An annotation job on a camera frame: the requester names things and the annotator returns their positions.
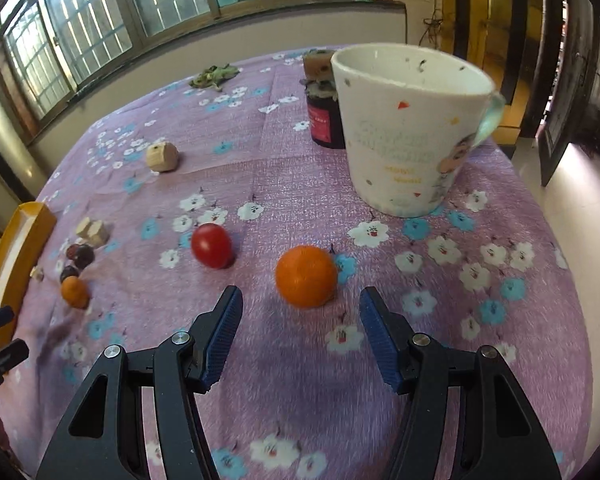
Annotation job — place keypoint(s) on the pale cork cube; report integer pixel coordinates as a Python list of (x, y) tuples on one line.
[(99, 234)]

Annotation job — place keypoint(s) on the barred window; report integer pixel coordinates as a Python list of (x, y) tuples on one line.
[(105, 25)]

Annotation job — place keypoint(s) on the dark plum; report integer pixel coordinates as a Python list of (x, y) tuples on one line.
[(69, 273), (71, 250), (86, 258)]

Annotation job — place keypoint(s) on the large orange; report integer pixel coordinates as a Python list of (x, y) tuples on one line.
[(306, 276)]

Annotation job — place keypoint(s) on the small orange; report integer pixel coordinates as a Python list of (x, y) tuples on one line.
[(75, 292)]

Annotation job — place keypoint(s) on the yellow cardboard tray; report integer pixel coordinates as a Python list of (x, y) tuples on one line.
[(15, 250)]

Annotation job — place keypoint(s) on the green leaf scraps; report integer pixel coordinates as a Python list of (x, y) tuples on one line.
[(215, 76)]

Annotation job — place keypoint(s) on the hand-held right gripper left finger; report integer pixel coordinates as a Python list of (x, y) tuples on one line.
[(225, 340)]

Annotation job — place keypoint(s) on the brown cork block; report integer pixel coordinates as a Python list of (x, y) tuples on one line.
[(316, 65)]

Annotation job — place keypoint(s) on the red tomato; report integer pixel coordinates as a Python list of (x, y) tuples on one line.
[(211, 246)]

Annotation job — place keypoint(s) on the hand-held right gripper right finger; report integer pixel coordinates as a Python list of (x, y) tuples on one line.
[(380, 340)]

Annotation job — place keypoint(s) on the purple floral tablecloth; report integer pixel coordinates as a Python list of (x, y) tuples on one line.
[(290, 185)]

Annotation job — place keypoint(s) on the white printed mug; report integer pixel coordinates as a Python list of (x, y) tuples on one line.
[(405, 145)]

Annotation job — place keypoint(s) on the yellow wooden pillar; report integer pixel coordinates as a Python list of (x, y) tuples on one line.
[(505, 35)]

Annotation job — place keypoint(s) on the dark wooden door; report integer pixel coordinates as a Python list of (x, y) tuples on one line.
[(575, 85)]

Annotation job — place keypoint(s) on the dark jar with red label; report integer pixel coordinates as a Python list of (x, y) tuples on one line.
[(325, 122)]

